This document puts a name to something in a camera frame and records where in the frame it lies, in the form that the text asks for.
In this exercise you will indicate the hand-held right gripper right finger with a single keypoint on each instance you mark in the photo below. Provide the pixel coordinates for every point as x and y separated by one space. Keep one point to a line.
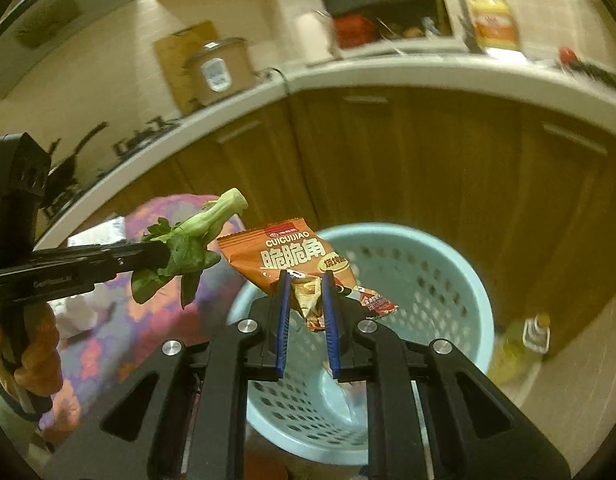
330 325

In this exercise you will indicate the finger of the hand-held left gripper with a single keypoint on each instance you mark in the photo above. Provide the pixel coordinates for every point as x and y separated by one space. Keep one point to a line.
133 260

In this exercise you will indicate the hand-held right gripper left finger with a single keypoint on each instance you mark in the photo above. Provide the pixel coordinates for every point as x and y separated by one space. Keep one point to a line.
283 320

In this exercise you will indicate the orange snack packet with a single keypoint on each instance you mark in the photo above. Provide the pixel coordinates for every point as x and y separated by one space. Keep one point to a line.
283 255

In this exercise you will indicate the green vegetable stalk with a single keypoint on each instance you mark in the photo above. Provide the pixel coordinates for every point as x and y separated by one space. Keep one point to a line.
215 212

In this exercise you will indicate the light blue plastic basket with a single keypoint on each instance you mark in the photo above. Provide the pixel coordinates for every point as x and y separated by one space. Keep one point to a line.
438 280

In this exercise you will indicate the person's left hand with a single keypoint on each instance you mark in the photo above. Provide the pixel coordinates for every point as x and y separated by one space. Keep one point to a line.
38 355

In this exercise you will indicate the white printed wrapper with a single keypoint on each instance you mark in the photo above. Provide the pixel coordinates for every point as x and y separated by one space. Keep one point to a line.
103 232

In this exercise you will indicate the black wok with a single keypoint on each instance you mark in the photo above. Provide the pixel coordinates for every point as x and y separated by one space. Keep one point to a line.
65 172

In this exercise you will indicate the floral cloth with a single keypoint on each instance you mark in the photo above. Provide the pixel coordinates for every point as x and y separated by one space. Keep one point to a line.
138 330

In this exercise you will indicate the white crumpled paper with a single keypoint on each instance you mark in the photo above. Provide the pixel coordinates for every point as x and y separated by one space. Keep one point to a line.
80 312

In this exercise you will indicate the black gas stove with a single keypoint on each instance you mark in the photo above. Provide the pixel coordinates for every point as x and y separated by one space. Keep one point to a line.
138 140

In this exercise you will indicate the grey range hood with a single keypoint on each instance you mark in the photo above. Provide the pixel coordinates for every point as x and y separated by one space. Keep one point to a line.
48 25

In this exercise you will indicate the wooden kitchen cabinet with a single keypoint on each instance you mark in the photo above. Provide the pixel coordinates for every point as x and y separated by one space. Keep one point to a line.
413 160

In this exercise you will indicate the cooking oil bottle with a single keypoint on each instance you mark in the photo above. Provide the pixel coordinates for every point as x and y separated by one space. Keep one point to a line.
518 350

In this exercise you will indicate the wooden cutting board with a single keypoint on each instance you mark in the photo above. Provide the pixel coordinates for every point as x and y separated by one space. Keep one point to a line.
170 70

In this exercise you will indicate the beige rice cooker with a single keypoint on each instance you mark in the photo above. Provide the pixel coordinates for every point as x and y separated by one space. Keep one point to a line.
218 72

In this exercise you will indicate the white electric kettle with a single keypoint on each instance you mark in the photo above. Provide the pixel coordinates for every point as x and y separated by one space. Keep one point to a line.
313 40

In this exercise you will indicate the red plastic basket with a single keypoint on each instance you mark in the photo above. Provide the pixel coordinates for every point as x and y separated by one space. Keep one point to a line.
353 32

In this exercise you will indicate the metal faucet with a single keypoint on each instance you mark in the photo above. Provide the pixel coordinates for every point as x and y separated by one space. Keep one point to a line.
465 20

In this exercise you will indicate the yellow detergent bottle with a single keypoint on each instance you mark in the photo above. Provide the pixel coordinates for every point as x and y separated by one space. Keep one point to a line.
495 25

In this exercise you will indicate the red tomato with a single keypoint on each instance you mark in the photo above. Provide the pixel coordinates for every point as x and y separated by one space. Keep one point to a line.
567 56

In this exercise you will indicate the dark scrubber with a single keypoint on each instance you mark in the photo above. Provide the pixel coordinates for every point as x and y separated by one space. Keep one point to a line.
598 77

